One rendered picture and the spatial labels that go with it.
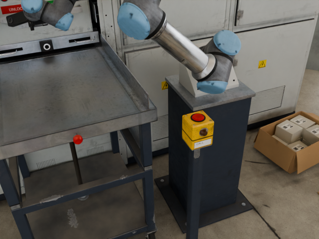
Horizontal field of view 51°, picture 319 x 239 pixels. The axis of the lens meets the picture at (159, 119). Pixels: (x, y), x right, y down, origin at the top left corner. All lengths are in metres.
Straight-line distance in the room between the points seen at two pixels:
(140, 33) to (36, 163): 1.23
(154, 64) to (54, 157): 0.82
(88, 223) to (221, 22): 1.33
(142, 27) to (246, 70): 1.32
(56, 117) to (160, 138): 1.09
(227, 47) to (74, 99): 0.64
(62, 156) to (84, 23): 0.81
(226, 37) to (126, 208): 0.98
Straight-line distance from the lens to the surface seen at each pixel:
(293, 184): 2.28
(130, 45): 1.89
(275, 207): 2.11
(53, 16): 1.41
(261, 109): 2.60
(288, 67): 2.56
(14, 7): 1.78
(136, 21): 1.11
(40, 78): 1.60
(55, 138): 1.22
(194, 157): 1.19
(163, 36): 1.19
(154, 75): 1.99
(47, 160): 2.13
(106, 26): 1.82
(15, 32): 1.81
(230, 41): 1.42
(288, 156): 2.27
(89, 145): 2.13
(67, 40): 1.83
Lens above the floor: 1.52
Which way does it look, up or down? 34 degrees down
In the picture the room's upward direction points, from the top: 2 degrees counter-clockwise
